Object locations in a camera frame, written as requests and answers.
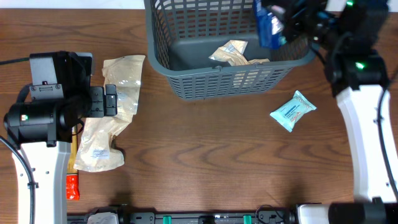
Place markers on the teal wet wipes packet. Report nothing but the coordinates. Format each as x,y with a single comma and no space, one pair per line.
289,113

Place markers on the orange spaghetti pasta packet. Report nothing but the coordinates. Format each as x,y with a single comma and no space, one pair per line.
72,180

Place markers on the black mounting rail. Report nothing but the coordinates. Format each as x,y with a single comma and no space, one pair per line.
121,214

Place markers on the beige paper pouch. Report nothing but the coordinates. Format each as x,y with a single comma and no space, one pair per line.
232,52
125,73
95,153

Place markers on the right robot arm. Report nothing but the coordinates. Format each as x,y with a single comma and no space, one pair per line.
360,84

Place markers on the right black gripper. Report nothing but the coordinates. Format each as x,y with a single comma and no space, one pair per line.
295,10

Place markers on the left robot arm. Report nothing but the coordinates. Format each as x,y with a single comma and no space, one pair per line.
39,134

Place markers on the dark grey plastic basket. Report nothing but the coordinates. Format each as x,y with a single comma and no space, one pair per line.
182,34

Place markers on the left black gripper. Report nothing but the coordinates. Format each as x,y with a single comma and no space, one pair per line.
97,109

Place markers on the colourful Kleenex tissue multipack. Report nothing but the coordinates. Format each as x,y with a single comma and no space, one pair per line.
269,27

